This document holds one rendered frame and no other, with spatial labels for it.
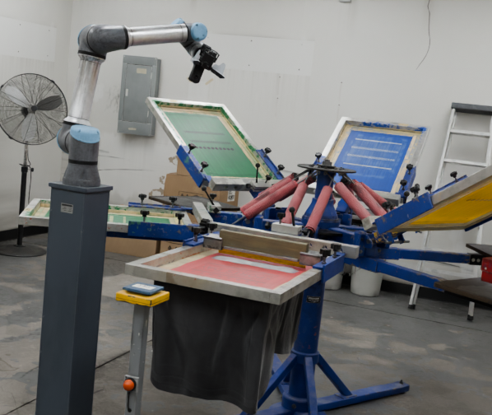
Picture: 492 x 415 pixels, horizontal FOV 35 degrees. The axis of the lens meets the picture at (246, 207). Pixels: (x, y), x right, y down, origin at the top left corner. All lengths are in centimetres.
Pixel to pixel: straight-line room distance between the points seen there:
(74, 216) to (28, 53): 501
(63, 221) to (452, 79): 467
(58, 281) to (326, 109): 458
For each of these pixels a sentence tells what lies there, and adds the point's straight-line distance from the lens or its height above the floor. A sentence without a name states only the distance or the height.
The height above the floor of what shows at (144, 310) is 90.
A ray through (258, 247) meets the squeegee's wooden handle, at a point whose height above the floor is 101.
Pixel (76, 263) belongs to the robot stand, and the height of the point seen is 90.
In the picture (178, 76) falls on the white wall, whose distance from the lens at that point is 798.
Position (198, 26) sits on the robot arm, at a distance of 335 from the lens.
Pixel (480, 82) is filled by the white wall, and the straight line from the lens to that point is 718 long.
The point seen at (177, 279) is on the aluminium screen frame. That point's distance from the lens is 274.
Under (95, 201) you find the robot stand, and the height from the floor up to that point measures 114.
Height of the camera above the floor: 160
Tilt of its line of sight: 8 degrees down
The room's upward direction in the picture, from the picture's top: 6 degrees clockwise
